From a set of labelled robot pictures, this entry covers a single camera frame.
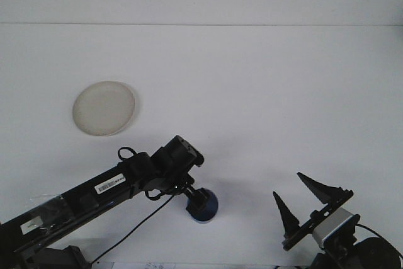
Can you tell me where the pale blue cup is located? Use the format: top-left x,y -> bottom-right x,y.
185,188 -> 219,225

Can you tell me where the pale round plate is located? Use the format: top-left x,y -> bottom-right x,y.
72,80 -> 137,137

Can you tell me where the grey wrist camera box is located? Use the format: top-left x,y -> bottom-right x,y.
312,208 -> 361,245
174,135 -> 205,168

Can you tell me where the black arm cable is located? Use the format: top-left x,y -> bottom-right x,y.
93,192 -> 177,263
356,223 -> 403,259

